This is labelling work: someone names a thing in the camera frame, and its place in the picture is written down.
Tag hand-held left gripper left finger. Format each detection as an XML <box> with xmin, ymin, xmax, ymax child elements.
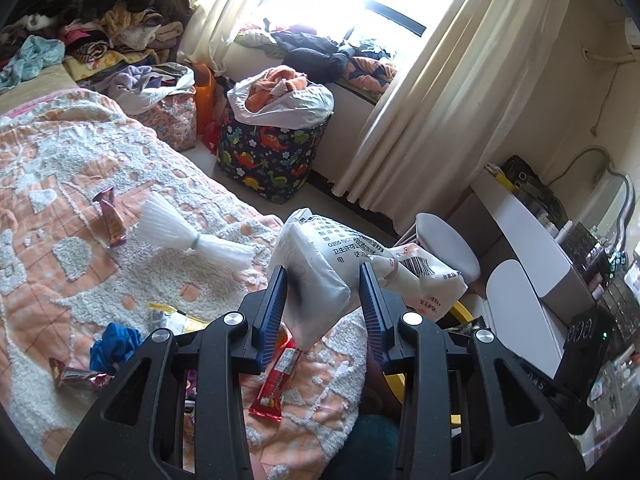
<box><xmin>55</xmin><ymin>265</ymin><xmax>290</xmax><ymax>480</ymax></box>

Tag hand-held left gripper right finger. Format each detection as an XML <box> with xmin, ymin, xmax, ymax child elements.
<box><xmin>359</xmin><ymin>262</ymin><xmax>586</xmax><ymax>480</ymax></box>

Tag white printed plastic bag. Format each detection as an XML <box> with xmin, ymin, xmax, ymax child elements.
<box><xmin>267</xmin><ymin>208</ymin><xmax>468</xmax><ymax>351</ymax></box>

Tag yellow rimmed trash bin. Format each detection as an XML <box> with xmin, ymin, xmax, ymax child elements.
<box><xmin>365</xmin><ymin>300</ymin><xmax>476</xmax><ymax>428</ymax></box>

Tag blue plastic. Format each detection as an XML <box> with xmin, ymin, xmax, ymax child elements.
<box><xmin>90</xmin><ymin>322</ymin><xmax>143</xmax><ymax>375</ymax></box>

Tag red snack wrapper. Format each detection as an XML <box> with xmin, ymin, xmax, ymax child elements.
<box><xmin>248</xmin><ymin>337</ymin><xmax>303</xmax><ymax>421</ymax></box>

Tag white chair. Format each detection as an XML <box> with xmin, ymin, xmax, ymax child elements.
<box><xmin>485</xmin><ymin>260</ymin><xmax>566</xmax><ymax>381</ymax></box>

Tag white round stool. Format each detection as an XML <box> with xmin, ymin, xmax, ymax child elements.
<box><xmin>400</xmin><ymin>212</ymin><xmax>482</xmax><ymax>286</ymax></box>

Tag yellow white packet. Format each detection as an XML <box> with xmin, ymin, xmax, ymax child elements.
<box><xmin>149</xmin><ymin>301</ymin><xmax>211</xmax><ymax>333</ymax></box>

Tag white desk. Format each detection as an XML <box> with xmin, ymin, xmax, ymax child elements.
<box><xmin>470</xmin><ymin>170</ymin><xmax>596</xmax><ymax>313</ymax></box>

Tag white tied plastic bundle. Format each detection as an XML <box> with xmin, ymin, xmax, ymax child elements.
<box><xmin>127</xmin><ymin>194</ymin><xmax>253</xmax><ymax>277</ymax></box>

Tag person's dark clothing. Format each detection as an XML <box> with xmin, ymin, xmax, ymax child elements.
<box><xmin>332</xmin><ymin>412</ymin><xmax>401</xmax><ymax>480</ymax></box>

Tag dinosaur print storage bin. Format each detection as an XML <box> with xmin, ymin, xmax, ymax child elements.
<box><xmin>216</xmin><ymin>110</ymin><xmax>333</xmax><ymax>206</ymax></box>

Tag black bag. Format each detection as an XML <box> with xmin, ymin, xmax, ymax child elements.
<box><xmin>500</xmin><ymin>155</ymin><xmax>568</xmax><ymax>221</ymax></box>

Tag purple snack wrapper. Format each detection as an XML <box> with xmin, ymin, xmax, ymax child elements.
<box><xmin>92</xmin><ymin>186</ymin><xmax>128</xmax><ymax>250</ymax></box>

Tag white bag with orange clothes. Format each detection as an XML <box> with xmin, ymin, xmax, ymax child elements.
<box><xmin>227</xmin><ymin>66</ymin><xmax>335</xmax><ymax>131</ymax></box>

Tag maroon snack wrapper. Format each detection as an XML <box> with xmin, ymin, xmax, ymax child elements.
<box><xmin>49</xmin><ymin>357</ymin><xmax>108</xmax><ymax>388</ymax></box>

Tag floral storage bag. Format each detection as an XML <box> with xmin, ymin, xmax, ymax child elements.
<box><xmin>137</xmin><ymin>87</ymin><xmax>198</xmax><ymax>151</ymax></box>

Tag wide cream curtain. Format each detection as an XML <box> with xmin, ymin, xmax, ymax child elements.
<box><xmin>330</xmin><ymin>0</ymin><xmax>581</xmax><ymax>233</ymax></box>

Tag clothes on windowsill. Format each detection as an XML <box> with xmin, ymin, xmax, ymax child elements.
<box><xmin>235</xmin><ymin>19</ymin><xmax>401</xmax><ymax>93</ymax></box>

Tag white bag with lilac clothes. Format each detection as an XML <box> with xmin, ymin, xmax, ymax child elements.
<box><xmin>97</xmin><ymin>64</ymin><xmax>196</xmax><ymax>113</ymax></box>

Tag narrow cream curtain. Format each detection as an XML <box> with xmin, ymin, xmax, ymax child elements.
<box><xmin>177</xmin><ymin>0</ymin><xmax>281</xmax><ymax>73</ymax></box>

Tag light blue cloth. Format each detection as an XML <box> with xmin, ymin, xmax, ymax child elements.
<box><xmin>0</xmin><ymin>35</ymin><xmax>66</xmax><ymax>92</ymax></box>

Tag pile of clothes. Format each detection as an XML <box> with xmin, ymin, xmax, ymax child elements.
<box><xmin>0</xmin><ymin>0</ymin><xmax>193</xmax><ymax>93</ymax></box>

